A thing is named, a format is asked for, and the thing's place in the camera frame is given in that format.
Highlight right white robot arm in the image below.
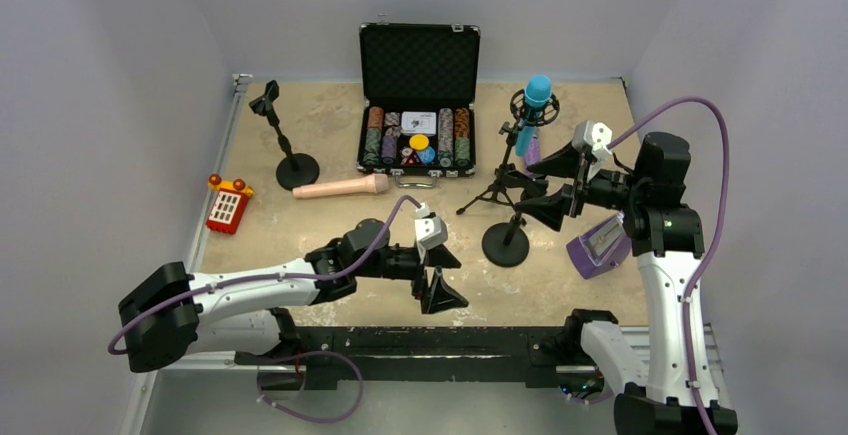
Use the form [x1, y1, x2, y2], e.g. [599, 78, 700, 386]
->
[517, 132, 739, 434]

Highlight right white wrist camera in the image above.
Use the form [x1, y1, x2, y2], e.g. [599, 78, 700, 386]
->
[571, 120, 613, 163]

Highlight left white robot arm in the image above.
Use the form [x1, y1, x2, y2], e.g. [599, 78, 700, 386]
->
[119, 215, 468, 373]

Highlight yellow poker chip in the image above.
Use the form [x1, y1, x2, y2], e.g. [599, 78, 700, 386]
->
[409, 134, 430, 151]

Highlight black round-base mic stand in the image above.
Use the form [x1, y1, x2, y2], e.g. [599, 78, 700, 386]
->
[481, 170, 550, 269]

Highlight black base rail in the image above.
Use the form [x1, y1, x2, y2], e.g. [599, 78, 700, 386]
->
[233, 306, 624, 394]

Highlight pink microphone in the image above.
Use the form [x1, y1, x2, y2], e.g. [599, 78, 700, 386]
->
[292, 174, 389, 199]

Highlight blue poker chip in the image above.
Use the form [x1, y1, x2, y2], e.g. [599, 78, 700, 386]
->
[416, 147, 437, 165]

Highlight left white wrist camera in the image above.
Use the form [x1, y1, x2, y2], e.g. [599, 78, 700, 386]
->
[414, 203, 449, 255]

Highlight purple glitter microphone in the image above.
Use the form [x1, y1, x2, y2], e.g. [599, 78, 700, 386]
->
[523, 138, 542, 173]

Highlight purple cable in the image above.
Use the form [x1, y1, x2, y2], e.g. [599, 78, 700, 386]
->
[606, 95, 731, 435]
[107, 195, 425, 356]

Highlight black round-base stand far left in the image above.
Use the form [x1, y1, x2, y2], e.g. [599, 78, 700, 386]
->
[249, 80, 320, 191]

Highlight blue microphone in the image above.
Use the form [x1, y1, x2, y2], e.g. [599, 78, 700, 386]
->
[515, 74, 552, 157]

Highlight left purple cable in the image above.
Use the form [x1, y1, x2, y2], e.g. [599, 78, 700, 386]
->
[107, 195, 425, 356]

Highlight red yellow toy block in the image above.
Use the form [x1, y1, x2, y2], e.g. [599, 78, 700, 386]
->
[205, 173, 255, 235]

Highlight black poker chip case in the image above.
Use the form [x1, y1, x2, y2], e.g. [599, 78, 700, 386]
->
[356, 22, 481, 179]

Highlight black tripod shock-mount stand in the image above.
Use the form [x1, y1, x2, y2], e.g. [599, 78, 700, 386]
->
[456, 88, 561, 215]

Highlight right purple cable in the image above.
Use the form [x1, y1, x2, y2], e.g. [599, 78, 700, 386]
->
[606, 95, 731, 435]

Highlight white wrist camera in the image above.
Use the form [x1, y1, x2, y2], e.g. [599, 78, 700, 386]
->
[414, 203, 449, 255]
[571, 120, 613, 163]

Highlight white card deck box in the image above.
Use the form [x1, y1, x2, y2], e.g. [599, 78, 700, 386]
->
[400, 111, 438, 136]

